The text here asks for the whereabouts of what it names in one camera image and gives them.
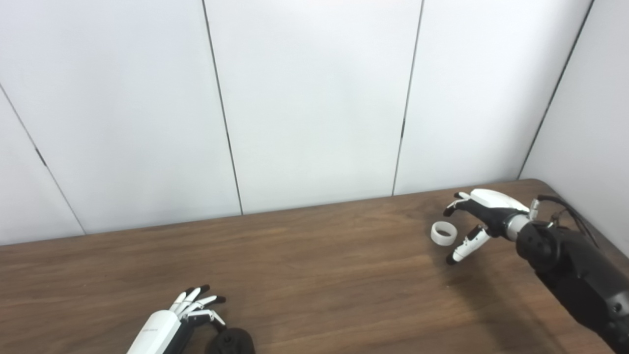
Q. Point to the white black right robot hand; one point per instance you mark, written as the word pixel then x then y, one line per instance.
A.
pixel 491 206

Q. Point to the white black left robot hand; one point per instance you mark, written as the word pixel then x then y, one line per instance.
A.
pixel 157 332

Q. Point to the round black plastic part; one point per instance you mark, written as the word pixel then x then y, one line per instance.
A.
pixel 231 341

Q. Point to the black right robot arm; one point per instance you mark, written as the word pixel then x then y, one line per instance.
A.
pixel 575 270

